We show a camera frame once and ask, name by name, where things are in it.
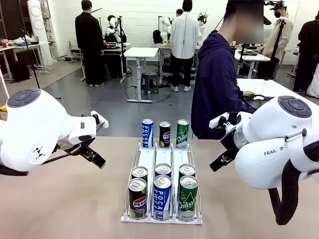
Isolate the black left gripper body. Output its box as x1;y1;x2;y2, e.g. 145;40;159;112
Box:
56;136;97;156

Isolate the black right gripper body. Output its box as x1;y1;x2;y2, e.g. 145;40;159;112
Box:
220;130;244;152

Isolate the green Chilsung cider can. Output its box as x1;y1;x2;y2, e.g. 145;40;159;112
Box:
178;163;196;179
178;175;199;222
176;119;190;149

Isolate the person's right forearm purple sleeve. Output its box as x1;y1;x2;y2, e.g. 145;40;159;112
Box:
234;91;257;114

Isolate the person in purple jacket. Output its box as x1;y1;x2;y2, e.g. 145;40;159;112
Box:
191;0;265;140

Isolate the person in white shirt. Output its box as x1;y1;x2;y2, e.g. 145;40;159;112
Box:
170;0;200;92

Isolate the masked person in beige jacket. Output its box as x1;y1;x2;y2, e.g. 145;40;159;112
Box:
258;1;294;80

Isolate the person in black jacket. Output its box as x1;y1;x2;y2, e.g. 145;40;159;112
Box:
293;16;319;93

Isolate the black Pepsi can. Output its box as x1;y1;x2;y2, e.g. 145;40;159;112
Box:
159;121;171;148
128;177;148;220
131;166;149;182

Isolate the blue Pocari Sweat can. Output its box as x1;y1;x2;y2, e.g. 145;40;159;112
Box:
142;119;155;148
153;175;172;221
155;163;172;179

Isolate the clear acrylic can rack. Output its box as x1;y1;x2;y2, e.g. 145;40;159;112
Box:
120;138;203;226

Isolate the large white table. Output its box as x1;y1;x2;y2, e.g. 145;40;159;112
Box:
235;78;319;110

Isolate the black microphone stand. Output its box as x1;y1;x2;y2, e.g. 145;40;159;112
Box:
19;28;62;100

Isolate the white desk with laptop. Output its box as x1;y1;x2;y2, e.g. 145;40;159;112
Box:
234;47;271;78

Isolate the black bag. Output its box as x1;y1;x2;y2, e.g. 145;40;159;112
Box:
11;61;31;82

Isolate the grey plastic stool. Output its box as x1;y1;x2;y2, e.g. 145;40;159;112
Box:
141;72;160;95

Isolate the man in black clothes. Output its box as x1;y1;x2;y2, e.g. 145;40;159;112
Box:
75;0;105;87

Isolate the white cluttered side table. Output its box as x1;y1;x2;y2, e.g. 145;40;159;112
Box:
0;41;50;80

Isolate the white standing desk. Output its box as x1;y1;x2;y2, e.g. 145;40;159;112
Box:
124;47;160;103

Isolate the white tower air conditioner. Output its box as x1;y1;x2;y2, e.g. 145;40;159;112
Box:
26;0;54;64

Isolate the white humanoid robot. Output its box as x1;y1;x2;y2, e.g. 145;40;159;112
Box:
159;16;172;44
104;14;127;43

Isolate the black backpack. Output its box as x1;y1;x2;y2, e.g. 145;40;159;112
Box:
153;29;163;45

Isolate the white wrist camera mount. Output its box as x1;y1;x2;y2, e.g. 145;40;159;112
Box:
208;112;237;133
90;110;110;129

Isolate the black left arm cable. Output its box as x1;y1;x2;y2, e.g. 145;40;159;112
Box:
0;164;29;177

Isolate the black camera tripod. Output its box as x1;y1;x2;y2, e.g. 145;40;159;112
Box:
265;17;287;81

